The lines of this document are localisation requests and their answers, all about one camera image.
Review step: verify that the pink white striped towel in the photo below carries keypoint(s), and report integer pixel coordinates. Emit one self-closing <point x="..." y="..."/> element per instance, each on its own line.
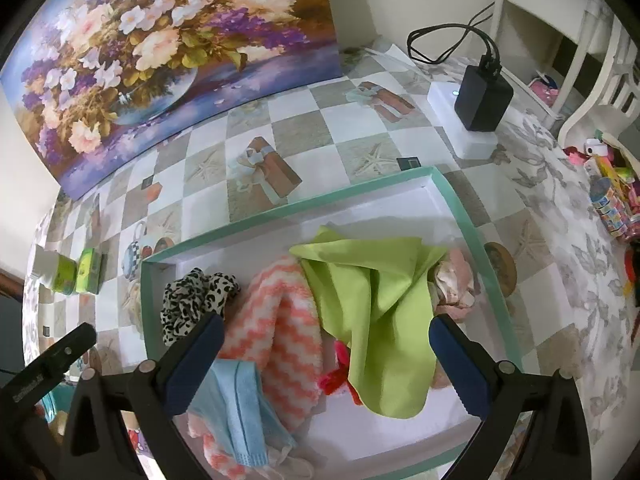
<point x="280" y="320"/>

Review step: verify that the white desk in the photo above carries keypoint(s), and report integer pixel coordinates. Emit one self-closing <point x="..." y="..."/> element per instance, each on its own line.
<point x="545" y="5"/>

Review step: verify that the red scrunchie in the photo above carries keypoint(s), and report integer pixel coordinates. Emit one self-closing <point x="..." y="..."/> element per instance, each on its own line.
<point x="332" y="377"/>

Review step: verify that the white bottle green label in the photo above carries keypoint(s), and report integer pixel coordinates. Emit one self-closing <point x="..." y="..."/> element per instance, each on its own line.
<point x="52" y="272"/>

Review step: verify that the pile of colourful toys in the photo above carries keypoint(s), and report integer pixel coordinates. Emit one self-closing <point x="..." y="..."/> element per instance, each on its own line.
<point x="610" y="200"/>

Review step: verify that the green cloth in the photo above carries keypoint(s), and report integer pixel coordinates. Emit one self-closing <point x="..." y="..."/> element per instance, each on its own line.
<point x="375" y="300"/>

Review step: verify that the blue face mask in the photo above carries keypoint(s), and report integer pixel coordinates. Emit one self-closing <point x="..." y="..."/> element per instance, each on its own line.
<point x="240" y="400"/>

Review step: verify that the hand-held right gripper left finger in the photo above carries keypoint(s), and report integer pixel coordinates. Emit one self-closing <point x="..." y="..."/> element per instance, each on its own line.
<point x="197" y="360"/>

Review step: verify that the teal rimmed shallow box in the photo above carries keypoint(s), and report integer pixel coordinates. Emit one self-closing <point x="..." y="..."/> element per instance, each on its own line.
<point x="380" y="210"/>

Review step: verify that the pale pink cloth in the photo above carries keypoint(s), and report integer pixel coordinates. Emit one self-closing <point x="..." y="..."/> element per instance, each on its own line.
<point x="455" y="280"/>

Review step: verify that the checkered tablecloth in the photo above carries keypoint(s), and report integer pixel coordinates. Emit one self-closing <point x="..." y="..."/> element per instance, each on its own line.
<point x="350" y="125"/>

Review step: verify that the leopard print scrunchie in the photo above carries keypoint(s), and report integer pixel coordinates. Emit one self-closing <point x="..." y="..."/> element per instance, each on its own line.
<point x="192" y="295"/>

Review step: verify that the small green box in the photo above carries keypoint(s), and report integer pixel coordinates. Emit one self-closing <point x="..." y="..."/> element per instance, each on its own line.
<point x="90" y="270"/>

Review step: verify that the white wooden chair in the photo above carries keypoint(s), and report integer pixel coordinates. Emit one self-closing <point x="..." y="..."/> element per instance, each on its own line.
<point x="610" y="90"/>

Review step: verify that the pink plush toy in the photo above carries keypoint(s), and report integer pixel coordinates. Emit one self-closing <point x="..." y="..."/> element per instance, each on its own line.
<point x="544" y="90"/>

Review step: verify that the teal plastic container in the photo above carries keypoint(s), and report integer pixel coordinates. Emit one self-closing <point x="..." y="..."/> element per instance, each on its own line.
<point x="52" y="402"/>

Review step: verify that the white power strip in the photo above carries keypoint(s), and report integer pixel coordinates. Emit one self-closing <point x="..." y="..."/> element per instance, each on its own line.
<point x="442" y="105"/>

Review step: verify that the flower painting canvas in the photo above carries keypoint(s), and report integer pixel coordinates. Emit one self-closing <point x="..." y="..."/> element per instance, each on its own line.
<point x="165" y="50"/>

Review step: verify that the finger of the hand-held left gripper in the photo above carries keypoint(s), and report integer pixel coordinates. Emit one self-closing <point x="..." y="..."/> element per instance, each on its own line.
<point x="55" y="362"/>

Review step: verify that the black power adapter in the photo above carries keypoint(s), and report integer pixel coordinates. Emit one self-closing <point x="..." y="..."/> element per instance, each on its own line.
<point x="482" y="95"/>

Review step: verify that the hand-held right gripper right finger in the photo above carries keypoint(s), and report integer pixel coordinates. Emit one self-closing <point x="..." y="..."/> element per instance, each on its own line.
<point x="460" y="370"/>

